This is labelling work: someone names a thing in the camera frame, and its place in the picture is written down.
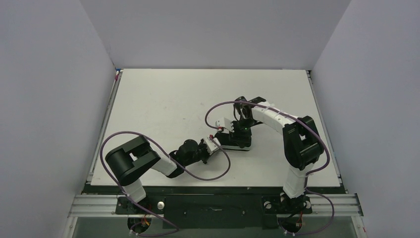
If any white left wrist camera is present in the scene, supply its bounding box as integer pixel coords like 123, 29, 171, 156
204, 136, 220, 155

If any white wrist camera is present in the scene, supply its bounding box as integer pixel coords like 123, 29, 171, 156
204, 136, 220, 155
215, 118, 234, 132

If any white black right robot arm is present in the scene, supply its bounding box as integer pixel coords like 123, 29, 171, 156
234, 97, 324, 211

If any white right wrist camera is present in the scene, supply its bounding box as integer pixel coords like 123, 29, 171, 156
215, 118, 234, 132

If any aluminium rail frame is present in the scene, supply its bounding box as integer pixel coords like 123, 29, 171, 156
68, 194, 363, 218

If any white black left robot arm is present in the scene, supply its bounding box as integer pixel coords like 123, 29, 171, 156
105, 136, 219, 203

